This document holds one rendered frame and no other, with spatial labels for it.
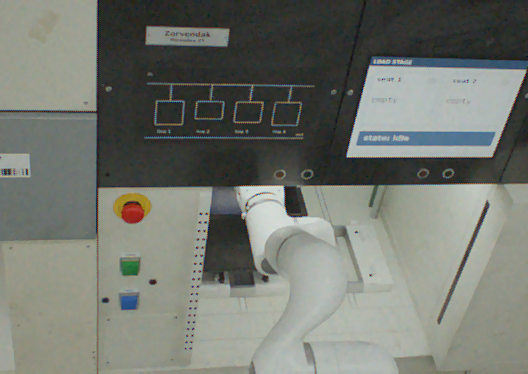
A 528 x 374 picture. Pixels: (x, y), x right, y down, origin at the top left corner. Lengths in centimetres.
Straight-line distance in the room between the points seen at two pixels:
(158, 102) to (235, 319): 76
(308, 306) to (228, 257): 67
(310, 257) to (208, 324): 71
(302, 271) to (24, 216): 51
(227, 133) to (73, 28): 31
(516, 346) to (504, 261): 40
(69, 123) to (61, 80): 8
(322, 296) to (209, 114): 35
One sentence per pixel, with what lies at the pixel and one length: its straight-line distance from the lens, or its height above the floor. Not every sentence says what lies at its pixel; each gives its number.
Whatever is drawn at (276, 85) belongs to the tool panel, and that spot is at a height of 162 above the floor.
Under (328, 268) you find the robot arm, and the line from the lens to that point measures 129.
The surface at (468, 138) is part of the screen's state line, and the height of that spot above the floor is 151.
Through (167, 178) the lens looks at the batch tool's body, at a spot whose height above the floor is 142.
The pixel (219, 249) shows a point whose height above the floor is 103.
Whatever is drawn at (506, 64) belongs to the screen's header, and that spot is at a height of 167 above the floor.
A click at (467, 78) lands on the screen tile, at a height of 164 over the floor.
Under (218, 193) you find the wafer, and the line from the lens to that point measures 198.
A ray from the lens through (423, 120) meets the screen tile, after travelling 149.
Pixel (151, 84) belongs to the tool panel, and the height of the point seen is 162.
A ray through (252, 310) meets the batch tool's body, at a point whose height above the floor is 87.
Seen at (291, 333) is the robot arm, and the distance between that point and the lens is 126.
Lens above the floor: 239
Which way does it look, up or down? 41 degrees down
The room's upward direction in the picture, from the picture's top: 11 degrees clockwise
